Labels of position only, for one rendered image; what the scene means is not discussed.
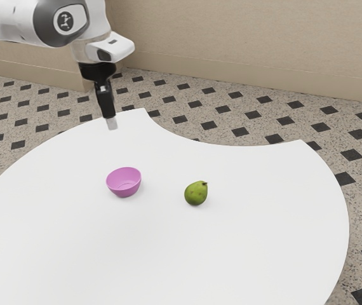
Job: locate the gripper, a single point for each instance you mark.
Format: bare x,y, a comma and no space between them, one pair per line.
96,72

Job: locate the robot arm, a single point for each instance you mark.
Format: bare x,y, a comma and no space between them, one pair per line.
25,22

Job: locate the pink plastic bowl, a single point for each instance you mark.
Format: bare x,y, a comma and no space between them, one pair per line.
124,182

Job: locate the green pear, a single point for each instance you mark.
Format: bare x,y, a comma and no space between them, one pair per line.
196,193

